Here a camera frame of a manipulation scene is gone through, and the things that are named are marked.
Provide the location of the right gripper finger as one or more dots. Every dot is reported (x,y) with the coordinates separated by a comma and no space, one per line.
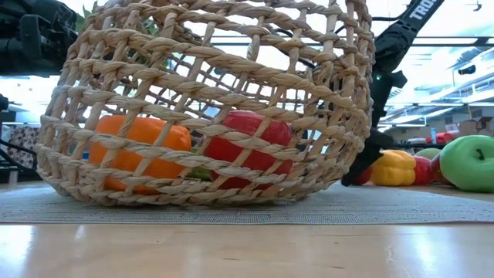
(357,170)

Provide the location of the small red apple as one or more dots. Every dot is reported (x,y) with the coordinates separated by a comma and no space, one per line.
(364,175)

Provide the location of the yellow bell pepper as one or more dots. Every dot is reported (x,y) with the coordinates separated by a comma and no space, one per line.
(393,168)

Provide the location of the red bell pepper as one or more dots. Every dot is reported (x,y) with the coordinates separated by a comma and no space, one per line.
(423,170)
(231,152)

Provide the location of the dark red plum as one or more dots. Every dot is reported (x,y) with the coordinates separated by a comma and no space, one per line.
(437,171)

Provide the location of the green apple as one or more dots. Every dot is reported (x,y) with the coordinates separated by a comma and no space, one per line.
(467,166)

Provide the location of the orange bell pepper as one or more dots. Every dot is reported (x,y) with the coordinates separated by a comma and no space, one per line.
(166,139)

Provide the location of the green cucumber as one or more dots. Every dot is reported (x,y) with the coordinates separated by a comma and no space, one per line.
(200,174)

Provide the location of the woven straw basket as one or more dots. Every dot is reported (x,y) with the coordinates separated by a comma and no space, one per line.
(173,197)

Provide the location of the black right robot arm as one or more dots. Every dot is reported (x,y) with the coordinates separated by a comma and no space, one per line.
(393,42)

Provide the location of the grey woven placemat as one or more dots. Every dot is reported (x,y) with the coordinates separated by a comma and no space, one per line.
(347,204)

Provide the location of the green leafy plant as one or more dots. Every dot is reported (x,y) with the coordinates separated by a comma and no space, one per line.
(81,23)

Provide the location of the storage shelf with bins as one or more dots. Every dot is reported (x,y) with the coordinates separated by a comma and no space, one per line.
(420,145)

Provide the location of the red items on shelf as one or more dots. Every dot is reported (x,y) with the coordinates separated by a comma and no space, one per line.
(444,138)

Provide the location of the cardboard boxes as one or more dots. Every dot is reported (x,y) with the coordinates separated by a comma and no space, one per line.
(474,126)

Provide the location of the patterned fabric item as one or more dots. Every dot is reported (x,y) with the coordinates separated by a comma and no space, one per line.
(23,144)

